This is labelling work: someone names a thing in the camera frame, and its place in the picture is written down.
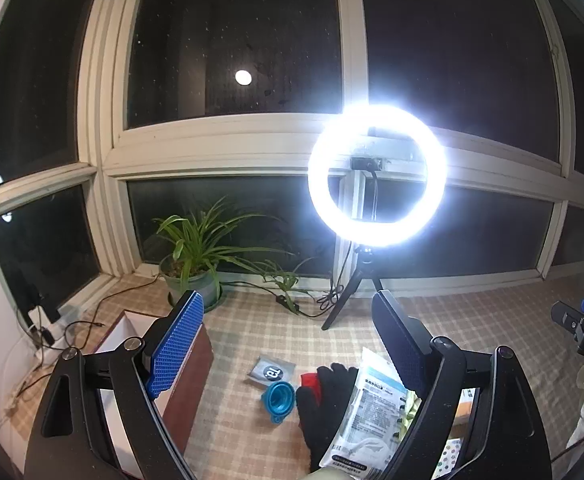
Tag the large black power adapter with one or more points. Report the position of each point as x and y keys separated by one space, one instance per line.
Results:
x=42 y=295

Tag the blue collapsible funnel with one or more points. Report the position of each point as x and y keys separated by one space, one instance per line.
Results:
x=277 y=397

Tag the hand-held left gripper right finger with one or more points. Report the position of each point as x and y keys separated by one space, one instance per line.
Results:
x=402 y=347

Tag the white window frame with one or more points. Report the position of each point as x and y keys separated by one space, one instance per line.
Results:
x=222 y=132

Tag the checked tablecloth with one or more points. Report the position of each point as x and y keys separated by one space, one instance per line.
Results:
x=272 y=330

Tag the red cloth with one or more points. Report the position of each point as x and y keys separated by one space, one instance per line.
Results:
x=309 y=381

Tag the small green plant shoot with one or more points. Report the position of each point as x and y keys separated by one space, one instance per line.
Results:
x=284 y=277

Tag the grey foil packet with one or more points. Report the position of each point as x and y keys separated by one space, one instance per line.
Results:
x=272 y=371

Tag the potted green plant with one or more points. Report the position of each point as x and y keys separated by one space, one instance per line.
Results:
x=192 y=280

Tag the yellow-green cloth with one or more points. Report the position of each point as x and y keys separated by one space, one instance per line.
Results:
x=413 y=412

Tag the black knit glove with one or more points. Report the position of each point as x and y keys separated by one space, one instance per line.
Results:
x=322 y=410

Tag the brown cardboard box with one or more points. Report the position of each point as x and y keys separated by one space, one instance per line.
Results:
x=192 y=385

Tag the small black charger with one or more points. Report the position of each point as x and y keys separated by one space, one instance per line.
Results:
x=48 y=336

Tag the white face mask packet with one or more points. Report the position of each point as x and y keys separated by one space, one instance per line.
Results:
x=367 y=410

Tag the dotted colourful card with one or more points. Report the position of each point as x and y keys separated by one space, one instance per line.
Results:
x=449 y=457

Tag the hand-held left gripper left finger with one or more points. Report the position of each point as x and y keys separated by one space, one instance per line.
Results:
x=174 y=347

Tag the white power strip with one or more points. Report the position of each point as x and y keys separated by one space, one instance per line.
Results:
x=59 y=345

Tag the white power adapter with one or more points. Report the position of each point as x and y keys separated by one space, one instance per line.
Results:
x=38 y=317

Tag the black phone clamp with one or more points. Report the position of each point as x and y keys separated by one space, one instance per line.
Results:
x=367 y=163

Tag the black tripod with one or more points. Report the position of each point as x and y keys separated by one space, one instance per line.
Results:
x=342 y=297

